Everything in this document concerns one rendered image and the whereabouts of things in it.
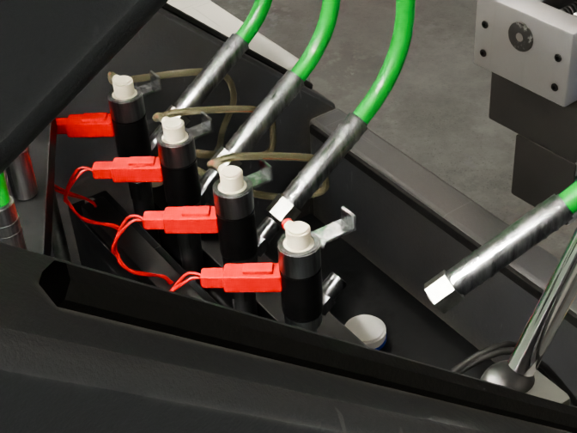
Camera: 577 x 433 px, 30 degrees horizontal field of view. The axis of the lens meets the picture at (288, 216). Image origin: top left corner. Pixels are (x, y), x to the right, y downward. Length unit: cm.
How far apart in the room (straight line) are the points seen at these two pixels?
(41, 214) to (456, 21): 265
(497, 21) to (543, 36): 6
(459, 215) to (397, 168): 9
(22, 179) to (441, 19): 265
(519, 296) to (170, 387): 77
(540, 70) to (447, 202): 28
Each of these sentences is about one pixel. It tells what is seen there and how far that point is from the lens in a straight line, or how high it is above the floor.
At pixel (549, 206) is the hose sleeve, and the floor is 116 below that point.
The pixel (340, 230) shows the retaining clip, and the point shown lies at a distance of 71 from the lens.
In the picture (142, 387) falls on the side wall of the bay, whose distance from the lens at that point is 16.
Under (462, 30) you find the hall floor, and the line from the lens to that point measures 327.
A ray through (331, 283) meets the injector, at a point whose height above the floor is 105.
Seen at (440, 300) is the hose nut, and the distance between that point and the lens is 64.
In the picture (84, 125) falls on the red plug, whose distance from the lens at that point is 89.
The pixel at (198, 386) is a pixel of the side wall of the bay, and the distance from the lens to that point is 17.
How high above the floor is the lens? 154
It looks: 38 degrees down
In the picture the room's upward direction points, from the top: 4 degrees counter-clockwise
